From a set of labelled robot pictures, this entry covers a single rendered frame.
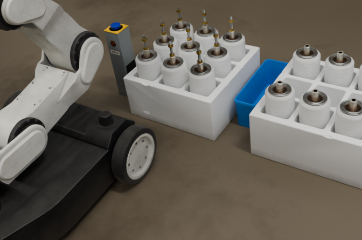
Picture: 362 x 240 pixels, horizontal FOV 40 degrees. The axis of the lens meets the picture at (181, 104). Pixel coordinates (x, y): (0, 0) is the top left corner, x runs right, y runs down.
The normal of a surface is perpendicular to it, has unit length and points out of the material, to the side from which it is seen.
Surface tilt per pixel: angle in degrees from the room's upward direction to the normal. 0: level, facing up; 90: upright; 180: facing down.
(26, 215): 0
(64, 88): 40
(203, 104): 90
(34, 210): 0
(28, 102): 10
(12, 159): 90
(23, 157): 90
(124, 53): 90
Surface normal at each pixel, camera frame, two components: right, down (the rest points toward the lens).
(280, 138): -0.53, 0.57
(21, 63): -0.12, -0.79
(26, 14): 0.85, 0.23
